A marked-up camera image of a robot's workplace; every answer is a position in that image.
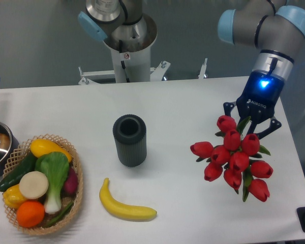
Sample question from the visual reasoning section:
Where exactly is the yellow bell pepper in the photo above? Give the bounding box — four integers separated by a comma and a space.
3, 184, 28, 209

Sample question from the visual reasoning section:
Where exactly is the yellow squash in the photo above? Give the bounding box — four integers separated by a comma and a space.
30, 139, 72, 163

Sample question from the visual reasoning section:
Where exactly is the purple sweet potato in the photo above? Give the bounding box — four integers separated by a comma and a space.
63, 167, 78, 195

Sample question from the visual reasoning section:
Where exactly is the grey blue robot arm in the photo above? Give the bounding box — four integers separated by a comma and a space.
78, 1, 305, 138

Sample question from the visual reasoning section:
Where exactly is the green bok choy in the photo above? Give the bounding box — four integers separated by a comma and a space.
35, 152, 69, 214

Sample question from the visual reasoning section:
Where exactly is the green cucumber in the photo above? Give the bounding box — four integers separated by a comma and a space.
0, 152, 37, 192

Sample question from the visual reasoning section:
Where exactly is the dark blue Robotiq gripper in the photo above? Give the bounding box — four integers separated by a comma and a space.
223, 71, 284, 139

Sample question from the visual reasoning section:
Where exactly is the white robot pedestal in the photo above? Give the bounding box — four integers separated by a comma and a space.
78, 14, 209, 85

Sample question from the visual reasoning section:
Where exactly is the orange fruit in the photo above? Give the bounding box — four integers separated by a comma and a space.
16, 201, 45, 228

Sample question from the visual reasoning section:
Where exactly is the yellow banana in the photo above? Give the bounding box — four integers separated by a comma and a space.
99, 178, 157, 221

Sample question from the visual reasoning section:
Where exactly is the beige round slice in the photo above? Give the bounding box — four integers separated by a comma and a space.
19, 171, 49, 199

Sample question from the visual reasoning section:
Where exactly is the green bean pod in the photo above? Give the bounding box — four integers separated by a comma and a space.
44, 202, 74, 228

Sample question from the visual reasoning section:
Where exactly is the dark grey ribbed vase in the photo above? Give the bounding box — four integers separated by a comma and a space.
112, 114, 147, 167

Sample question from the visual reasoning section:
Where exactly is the red tulip bouquet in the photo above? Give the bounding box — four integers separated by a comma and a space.
190, 115, 273, 202

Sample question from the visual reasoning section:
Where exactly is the woven wicker basket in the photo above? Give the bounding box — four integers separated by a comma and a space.
3, 134, 83, 235

